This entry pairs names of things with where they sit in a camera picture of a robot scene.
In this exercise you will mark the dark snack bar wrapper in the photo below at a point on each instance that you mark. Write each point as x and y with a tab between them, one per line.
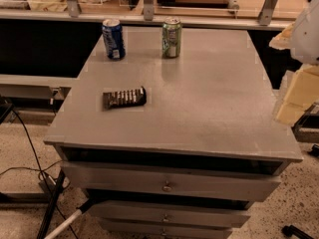
125	99

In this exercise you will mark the black floor object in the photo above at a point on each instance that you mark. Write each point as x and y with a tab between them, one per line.
294	231

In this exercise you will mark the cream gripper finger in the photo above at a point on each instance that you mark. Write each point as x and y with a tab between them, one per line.
301	94
282	40

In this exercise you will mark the bottom grey drawer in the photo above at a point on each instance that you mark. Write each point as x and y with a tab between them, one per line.
165	230

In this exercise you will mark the grey metal railing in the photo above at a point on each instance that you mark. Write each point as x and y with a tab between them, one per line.
224	14

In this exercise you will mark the black and white pole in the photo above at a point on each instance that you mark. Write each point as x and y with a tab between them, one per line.
52	206

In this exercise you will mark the grey drawer cabinet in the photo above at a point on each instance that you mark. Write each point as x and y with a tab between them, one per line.
211	108

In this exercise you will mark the grey drawer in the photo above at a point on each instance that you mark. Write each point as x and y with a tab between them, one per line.
171	181
169	214
165	230

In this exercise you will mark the blue soda can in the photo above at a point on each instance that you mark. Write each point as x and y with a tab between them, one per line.
113	38

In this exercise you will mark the green soda can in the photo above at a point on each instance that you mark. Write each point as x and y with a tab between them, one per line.
171	37

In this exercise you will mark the middle grey drawer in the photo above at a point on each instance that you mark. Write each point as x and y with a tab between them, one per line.
169	214

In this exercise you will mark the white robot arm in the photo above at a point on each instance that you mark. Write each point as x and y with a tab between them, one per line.
301	38

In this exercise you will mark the top grey drawer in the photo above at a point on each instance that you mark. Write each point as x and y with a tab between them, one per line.
171	181

